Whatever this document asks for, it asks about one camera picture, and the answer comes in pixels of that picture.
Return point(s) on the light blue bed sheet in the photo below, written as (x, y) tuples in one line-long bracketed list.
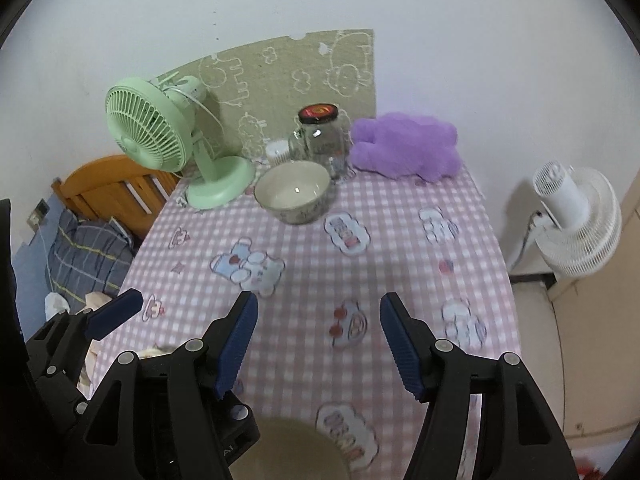
[(30, 275)]

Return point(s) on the plain cream plate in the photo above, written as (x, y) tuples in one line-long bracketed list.
[(152, 353)]

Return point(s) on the blue plaid pillow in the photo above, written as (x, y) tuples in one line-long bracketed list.
[(85, 255)]

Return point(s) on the wall socket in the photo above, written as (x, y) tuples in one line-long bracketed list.
[(37, 215)]

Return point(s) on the medium floral ceramic bowl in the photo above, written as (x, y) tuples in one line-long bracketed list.
[(292, 192)]

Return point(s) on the glass jar with black lid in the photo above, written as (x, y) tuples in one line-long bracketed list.
[(322, 145)]

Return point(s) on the white fan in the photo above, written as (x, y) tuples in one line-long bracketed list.
[(580, 230)]

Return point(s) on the purple plush toy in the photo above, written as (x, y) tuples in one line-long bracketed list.
[(405, 145)]

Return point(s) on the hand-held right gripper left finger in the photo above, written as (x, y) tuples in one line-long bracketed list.
[(237, 345)]

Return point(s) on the white cloth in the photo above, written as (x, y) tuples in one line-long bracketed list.
[(56, 305)]

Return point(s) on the beige cloth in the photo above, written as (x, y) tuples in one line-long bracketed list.
[(97, 300)]

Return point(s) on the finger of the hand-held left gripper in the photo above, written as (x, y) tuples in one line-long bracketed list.
[(242, 430), (115, 310)]

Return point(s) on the beige printed wall poster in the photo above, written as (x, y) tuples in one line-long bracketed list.
[(280, 75)]

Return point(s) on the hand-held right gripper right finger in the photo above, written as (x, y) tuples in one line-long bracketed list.
[(400, 345)]

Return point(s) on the large grey-rimmed ceramic bowl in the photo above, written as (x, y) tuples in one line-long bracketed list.
[(300, 455)]

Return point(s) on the green desk fan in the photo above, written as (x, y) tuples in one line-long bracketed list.
[(145, 125)]

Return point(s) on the white round container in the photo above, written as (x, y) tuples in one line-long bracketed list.
[(277, 152)]

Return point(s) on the small glass mug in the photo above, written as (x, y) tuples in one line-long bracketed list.
[(296, 145)]

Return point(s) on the pink checkered tablecloth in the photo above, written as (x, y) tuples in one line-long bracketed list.
[(310, 270)]

